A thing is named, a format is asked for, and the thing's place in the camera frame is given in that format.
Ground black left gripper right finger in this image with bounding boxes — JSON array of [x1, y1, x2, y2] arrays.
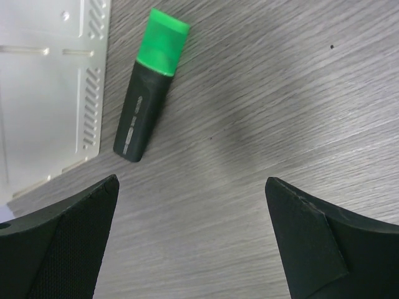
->
[[265, 177, 398, 298]]

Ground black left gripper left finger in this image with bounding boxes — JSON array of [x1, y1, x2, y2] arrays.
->
[[1, 174, 120, 298]]

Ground green highlighter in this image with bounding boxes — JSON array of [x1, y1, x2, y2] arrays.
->
[[113, 8, 190, 163]]

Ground white desk organizer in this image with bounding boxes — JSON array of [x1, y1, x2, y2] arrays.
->
[[1, 0, 111, 204]]

